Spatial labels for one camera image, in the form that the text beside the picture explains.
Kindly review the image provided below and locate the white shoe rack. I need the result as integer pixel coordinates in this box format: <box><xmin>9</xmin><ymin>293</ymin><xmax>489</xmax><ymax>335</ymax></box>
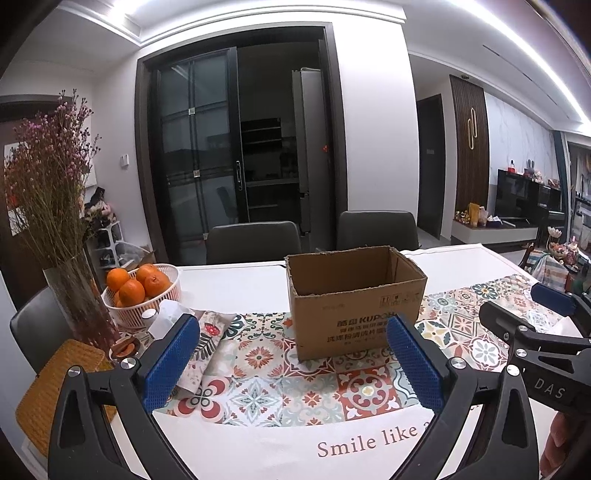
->
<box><xmin>95</xmin><ymin>220</ymin><xmax>125</xmax><ymax>268</ymax></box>

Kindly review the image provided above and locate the white television cabinet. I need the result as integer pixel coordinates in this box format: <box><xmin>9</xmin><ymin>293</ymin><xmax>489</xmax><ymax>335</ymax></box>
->
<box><xmin>451</xmin><ymin>215</ymin><xmax>550</xmax><ymax>246</ymax></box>

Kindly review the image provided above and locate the grey refrigerator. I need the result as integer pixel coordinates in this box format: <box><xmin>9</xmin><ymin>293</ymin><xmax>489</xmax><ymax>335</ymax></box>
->
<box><xmin>292</xmin><ymin>68</ymin><xmax>345</xmax><ymax>236</ymax></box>

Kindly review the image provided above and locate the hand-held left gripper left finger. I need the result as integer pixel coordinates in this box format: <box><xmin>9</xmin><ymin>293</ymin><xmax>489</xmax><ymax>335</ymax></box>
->
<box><xmin>47</xmin><ymin>313</ymin><xmax>201</xmax><ymax>480</ymax></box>

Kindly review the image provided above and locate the dried pink flower bunch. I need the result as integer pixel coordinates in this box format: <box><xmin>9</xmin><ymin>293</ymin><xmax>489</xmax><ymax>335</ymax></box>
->
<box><xmin>2</xmin><ymin>90</ymin><xmax>102</xmax><ymax>268</ymax></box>

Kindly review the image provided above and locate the small brown dish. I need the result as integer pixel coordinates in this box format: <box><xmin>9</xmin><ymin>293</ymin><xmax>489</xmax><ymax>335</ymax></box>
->
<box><xmin>110</xmin><ymin>337</ymin><xmax>141</xmax><ymax>361</ymax></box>

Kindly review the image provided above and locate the white tissue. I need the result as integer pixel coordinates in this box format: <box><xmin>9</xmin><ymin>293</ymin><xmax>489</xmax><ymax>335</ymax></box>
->
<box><xmin>150</xmin><ymin>300</ymin><xmax>183</xmax><ymax>340</ymax></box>

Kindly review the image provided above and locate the patterned table mat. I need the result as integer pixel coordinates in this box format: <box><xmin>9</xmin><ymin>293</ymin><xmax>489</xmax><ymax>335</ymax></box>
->
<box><xmin>150</xmin><ymin>244</ymin><xmax>585</xmax><ymax>480</ymax></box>

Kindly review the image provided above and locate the sliding glass door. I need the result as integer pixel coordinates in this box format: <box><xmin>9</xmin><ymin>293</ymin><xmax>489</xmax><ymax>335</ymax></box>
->
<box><xmin>152</xmin><ymin>48</ymin><xmax>245</xmax><ymax>264</ymax></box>

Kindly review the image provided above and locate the brown cardboard box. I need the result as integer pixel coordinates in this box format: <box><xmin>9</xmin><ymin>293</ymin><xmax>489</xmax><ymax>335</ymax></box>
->
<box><xmin>284</xmin><ymin>246</ymin><xmax>428</xmax><ymax>363</ymax></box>

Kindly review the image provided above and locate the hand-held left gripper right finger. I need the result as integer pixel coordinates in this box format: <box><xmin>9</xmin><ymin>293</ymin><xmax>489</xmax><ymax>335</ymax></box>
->
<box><xmin>385</xmin><ymin>312</ymin><xmax>540</xmax><ymax>480</ymax></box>

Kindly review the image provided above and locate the pile of plush toys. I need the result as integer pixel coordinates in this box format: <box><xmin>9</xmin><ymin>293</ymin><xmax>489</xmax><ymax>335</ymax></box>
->
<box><xmin>83</xmin><ymin>187</ymin><xmax>114</xmax><ymax>227</ymax></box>

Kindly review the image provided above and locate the black television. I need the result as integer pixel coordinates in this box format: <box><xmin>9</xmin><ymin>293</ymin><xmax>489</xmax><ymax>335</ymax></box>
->
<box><xmin>496</xmin><ymin>169</ymin><xmax>566</xmax><ymax>223</ymax></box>

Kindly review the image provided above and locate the grey dining chair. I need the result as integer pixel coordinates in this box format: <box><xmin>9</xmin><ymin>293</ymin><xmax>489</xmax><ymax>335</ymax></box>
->
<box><xmin>206</xmin><ymin>222</ymin><xmax>302</xmax><ymax>265</ymax></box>
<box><xmin>336</xmin><ymin>211</ymin><xmax>419</xmax><ymax>251</ymax></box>

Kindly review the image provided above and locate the glass vase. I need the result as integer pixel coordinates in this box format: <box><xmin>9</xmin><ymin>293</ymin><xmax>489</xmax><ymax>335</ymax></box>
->
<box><xmin>43</xmin><ymin>251</ymin><xmax>121</xmax><ymax>356</ymax></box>

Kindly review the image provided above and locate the display shelf with ornaments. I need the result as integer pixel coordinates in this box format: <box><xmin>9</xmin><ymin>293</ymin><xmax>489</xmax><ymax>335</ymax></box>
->
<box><xmin>566</xmin><ymin>138</ymin><xmax>591</xmax><ymax>296</ymax></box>

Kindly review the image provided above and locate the dark kitchen shelf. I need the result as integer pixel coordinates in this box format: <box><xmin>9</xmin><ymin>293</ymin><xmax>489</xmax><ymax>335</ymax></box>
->
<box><xmin>240</xmin><ymin>117</ymin><xmax>301</xmax><ymax>222</ymax></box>

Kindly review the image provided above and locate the floral tissue pouch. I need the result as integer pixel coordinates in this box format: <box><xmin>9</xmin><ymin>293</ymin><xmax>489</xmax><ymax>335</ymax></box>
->
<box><xmin>176</xmin><ymin>310</ymin><xmax>241</xmax><ymax>398</ymax></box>

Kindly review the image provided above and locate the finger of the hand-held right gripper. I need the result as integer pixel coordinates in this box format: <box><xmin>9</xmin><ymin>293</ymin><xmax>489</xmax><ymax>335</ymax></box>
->
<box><xmin>479</xmin><ymin>302</ymin><xmax>591</xmax><ymax>365</ymax></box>
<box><xmin>530</xmin><ymin>282</ymin><xmax>591</xmax><ymax>340</ymax></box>

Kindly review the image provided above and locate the grey side chair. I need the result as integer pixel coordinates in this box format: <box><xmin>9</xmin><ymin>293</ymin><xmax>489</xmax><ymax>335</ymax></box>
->
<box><xmin>10</xmin><ymin>286</ymin><xmax>75</xmax><ymax>376</ymax></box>

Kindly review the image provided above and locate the white plastic basket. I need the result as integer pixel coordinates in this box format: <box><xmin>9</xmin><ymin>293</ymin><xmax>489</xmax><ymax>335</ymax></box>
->
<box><xmin>102</xmin><ymin>264</ymin><xmax>182</xmax><ymax>329</ymax></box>

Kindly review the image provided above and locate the wood slat wall panel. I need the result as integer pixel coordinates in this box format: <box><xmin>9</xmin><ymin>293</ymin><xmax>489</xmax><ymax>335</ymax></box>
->
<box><xmin>450</xmin><ymin>75</ymin><xmax>490</xmax><ymax>227</ymax></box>

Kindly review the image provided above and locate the clear storage bin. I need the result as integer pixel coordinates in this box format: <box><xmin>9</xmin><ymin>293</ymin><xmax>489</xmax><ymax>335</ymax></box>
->
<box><xmin>117</xmin><ymin>242</ymin><xmax>155</xmax><ymax>269</ymax></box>

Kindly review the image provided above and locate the dark hallway door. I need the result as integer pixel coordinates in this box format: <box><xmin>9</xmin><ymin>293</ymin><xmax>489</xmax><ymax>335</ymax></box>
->
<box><xmin>417</xmin><ymin>93</ymin><xmax>446</xmax><ymax>238</ymax></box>

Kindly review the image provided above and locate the woven rattan mat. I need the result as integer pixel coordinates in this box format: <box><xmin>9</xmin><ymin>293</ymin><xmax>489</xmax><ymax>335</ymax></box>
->
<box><xmin>15</xmin><ymin>339</ymin><xmax>118</xmax><ymax>457</ymax></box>

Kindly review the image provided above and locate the chair with colourful cushion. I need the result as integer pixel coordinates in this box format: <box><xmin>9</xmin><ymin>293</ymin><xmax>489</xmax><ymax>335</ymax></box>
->
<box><xmin>519</xmin><ymin>244</ymin><xmax>571</xmax><ymax>292</ymax></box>

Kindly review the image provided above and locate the person's right hand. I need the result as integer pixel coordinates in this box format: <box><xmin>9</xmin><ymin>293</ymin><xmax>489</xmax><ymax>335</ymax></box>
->
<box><xmin>542</xmin><ymin>411</ymin><xmax>580</xmax><ymax>480</ymax></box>

